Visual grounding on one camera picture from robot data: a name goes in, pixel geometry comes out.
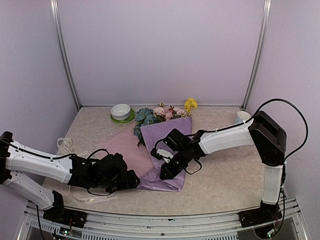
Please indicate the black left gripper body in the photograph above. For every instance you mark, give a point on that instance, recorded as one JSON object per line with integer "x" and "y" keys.
{"x": 119, "y": 184}

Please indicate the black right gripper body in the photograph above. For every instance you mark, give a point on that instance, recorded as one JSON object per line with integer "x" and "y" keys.
{"x": 182, "y": 161}

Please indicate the blue hydrangea fake flower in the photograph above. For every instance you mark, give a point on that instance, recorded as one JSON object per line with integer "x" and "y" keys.
{"x": 143, "y": 117}

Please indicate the cream printed ribbon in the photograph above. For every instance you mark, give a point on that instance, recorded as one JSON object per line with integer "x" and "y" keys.
{"x": 82, "y": 175}

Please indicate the pink wrapping paper sheet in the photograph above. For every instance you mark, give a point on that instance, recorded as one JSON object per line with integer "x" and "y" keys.
{"x": 126, "y": 144}

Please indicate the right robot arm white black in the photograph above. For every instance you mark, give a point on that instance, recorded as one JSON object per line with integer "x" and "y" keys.
{"x": 260, "y": 131}

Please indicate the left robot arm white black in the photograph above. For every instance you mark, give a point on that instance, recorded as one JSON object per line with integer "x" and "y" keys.
{"x": 110, "y": 172}

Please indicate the green plate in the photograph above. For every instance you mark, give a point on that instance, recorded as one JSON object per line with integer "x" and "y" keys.
{"x": 128, "y": 119}

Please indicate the white ceramic bowl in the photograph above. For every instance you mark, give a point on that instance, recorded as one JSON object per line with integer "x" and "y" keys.
{"x": 120, "y": 112}

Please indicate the white blue paper cup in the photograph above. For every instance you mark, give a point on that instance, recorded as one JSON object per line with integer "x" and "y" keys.
{"x": 242, "y": 117}

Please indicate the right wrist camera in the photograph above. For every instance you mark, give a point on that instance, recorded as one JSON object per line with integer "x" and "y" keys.
{"x": 162, "y": 153}

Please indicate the front aluminium rail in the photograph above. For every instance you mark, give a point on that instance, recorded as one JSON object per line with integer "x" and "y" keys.
{"x": 111, "y": 226}

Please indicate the right aluminium frame post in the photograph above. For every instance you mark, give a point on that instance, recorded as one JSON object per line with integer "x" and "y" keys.
{"x": 267, "y": 4}

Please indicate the aluminium frame post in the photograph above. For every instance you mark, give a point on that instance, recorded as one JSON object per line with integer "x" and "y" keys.
{"x": 54, "y": 5}
{"x": 267, "y": 4}

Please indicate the left aluminium frame post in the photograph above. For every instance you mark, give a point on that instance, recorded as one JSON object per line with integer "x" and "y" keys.
{"x": 54, "y": 5}

